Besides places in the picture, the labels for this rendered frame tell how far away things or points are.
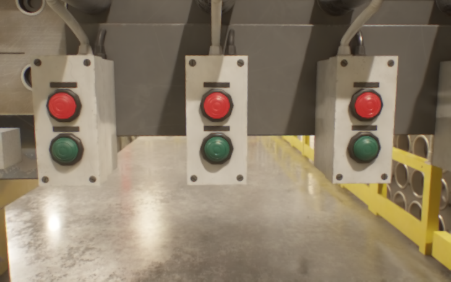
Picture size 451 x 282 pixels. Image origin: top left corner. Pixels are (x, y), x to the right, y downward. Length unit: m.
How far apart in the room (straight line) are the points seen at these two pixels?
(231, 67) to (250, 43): 0.10
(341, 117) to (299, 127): 0.10
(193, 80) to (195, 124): 0.05
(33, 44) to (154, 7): 0.18
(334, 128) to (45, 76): 0.33
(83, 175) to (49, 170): 0.04
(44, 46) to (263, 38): 0.31
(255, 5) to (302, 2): 0.07
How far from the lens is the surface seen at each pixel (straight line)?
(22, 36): 0.62
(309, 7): 0.58
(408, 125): 0.59
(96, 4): 0.54
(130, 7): 0.57
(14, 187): 1.09
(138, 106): 0.53
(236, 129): 0.43
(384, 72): 0.47
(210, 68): 0.43
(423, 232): 1.88
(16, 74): 0.62
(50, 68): 0.47
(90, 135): 0.46
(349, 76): 0.46
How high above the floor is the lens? 0.74
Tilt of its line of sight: 8 degrees down
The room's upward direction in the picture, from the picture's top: straight up
